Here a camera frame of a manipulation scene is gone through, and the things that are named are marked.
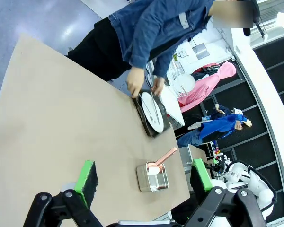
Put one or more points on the round white plate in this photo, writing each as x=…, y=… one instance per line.
x=185, y=82
x=149, y=113

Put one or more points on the person in red hooded jacket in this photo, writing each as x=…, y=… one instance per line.
x=203, y=89

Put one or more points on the person in denim jacket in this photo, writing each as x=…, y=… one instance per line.
x=156, y=28

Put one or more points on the person in blue hoodie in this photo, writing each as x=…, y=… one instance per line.
x=215, y=127

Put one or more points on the brown plastic serving tray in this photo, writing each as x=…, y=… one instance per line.
x=164, y=123

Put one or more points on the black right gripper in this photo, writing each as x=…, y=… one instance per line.
x=220, y=168

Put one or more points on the rectangular stainless steel container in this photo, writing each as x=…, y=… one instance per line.
x=144, y=175

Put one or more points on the right forearm in denim sleeve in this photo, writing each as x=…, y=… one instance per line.
x=142, y=52

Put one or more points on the person's right hand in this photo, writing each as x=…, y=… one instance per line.
x=136, y=81

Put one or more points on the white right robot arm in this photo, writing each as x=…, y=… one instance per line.
x=265, y=196

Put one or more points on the silver metal fork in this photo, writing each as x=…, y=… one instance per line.
x=145, y=107

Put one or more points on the left forearm in denim sleeve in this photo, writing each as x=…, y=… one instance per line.
x=164, y=63

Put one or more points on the person's left hand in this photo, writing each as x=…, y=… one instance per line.
x=159, y=85

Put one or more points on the white side table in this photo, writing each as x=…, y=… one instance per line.
x=172, y=104

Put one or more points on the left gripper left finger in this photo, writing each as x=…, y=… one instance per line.
x=85, y=184

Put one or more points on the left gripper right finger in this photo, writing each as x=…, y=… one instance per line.
x=201, y=179

